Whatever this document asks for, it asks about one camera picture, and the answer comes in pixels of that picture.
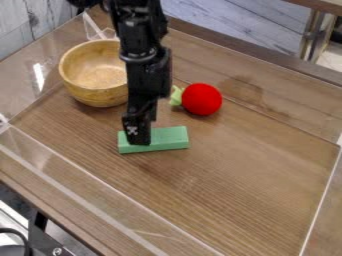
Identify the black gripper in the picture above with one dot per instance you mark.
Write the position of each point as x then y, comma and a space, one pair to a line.
149, 73

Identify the green rectangular block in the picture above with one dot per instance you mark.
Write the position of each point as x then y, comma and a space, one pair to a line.
172, 138

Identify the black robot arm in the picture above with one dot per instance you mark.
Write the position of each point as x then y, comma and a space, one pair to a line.
141, 26

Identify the light wooden bowl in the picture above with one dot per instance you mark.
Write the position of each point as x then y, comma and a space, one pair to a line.
94, 73

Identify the red plush tomato toy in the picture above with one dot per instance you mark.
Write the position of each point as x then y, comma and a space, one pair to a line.
200, 98

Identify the clear acrylic front barrier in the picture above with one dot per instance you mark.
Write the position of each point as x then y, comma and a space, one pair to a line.
114, 224

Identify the background wooden table leg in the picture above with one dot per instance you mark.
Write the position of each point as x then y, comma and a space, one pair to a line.
317, 35

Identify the clear acrylic corner bracket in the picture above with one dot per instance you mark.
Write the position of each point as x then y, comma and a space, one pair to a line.
94, 32

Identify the black table leg frame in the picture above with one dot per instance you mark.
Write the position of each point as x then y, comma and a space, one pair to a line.
25, 238

